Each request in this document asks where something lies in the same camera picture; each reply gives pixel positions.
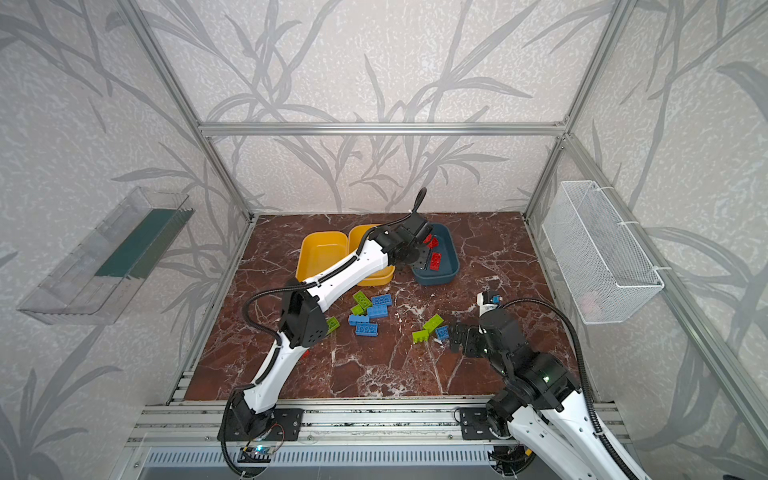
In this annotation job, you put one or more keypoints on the aluminium frame crossbar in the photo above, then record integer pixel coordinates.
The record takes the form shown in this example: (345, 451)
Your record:
(220, 129)

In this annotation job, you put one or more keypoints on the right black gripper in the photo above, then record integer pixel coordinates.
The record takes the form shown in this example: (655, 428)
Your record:
(466, 339)

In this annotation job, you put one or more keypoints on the blue lego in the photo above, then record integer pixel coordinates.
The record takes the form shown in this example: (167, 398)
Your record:
(366, 330)
(382, 300)
(358, 319)
(377, 312)
(443, 333)

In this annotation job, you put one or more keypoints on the yellow plastic bin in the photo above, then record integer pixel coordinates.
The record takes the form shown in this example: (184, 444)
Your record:
(319, 251)
(373, 265)

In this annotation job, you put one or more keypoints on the left circuit board with wires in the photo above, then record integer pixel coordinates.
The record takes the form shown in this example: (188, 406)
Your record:
(264, 447)

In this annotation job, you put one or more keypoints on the dark teal plastic bin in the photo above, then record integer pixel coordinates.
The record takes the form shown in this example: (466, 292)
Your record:
(449, 266)

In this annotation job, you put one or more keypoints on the aluminium front rail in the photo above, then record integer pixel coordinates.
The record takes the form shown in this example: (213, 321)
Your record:
(325, 422)

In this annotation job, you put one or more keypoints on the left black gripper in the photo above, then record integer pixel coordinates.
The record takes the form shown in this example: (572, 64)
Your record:
(414, 249)

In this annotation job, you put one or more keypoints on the green lego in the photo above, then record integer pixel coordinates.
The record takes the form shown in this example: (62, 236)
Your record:
(433, 323)
(363, 304)
(332, 325)
(420, 336)

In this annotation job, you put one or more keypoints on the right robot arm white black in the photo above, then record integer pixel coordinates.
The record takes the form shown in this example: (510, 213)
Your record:
(543, 406)

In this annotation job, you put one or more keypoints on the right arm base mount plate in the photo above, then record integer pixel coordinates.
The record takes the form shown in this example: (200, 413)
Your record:
(481, 423)

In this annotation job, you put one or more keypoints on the clear plastic wall shelf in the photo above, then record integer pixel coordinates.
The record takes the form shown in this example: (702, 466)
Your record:
(94, 284)

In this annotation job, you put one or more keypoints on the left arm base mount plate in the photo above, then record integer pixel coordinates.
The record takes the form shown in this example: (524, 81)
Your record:
(290, 419)

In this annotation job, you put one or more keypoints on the red lego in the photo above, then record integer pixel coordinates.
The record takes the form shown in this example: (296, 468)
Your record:
(435, 261)
(431, 241)

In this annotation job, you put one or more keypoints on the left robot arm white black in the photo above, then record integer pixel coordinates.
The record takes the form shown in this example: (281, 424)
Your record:
(249, 410)

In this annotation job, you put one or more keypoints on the blue lego top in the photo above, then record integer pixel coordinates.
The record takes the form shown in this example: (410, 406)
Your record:
(382, 300)

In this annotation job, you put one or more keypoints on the right wiring bundle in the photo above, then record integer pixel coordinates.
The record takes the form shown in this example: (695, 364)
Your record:
(510, 459)

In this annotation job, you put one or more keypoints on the white wire mesh basket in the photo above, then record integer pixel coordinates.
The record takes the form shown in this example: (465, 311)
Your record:
(607, 272)

